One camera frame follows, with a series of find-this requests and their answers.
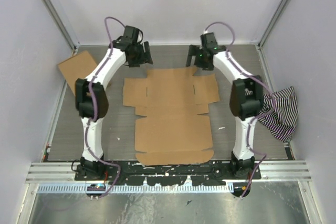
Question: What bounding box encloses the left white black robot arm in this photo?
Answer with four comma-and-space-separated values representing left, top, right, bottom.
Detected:
75, 26, 153, 180

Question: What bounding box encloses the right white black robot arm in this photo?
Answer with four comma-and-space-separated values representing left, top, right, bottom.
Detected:
186, 31, 264, 179

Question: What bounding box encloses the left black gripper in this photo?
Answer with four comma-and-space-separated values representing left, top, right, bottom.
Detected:
129, 41, 153, 68

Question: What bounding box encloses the aluminium corner post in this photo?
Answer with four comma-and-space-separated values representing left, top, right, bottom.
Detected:
257, 0, 290, 50
42, 0, 78, 52

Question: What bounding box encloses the right aluminium corner post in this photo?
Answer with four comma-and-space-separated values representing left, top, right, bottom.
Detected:
257, 0, 290, 50

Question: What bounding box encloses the white slotted cable duct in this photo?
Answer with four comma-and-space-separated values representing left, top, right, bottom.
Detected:
37, 183, 234, 194

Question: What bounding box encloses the folded brown cardboard box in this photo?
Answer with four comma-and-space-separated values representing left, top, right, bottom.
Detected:
57, 50, 98, 94

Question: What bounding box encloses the left aluminium corner post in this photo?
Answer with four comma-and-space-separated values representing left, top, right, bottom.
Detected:
42, 0, 78, 52

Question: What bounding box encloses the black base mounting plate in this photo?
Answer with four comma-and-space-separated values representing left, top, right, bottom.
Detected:
71, 160, 252, 186

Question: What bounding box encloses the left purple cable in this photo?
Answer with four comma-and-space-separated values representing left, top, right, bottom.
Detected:
83, 17, 121, 200

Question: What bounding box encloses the aluminium front rail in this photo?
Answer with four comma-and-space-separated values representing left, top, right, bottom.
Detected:
26, 160, 311, 185

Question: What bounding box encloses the brown cardboard box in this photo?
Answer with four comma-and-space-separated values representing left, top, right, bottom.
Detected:
123, 67, 219, 166
57, 50, 98, 94

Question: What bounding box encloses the striped purple white cloth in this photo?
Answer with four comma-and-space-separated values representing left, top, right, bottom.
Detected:
258, 86, 298, 143

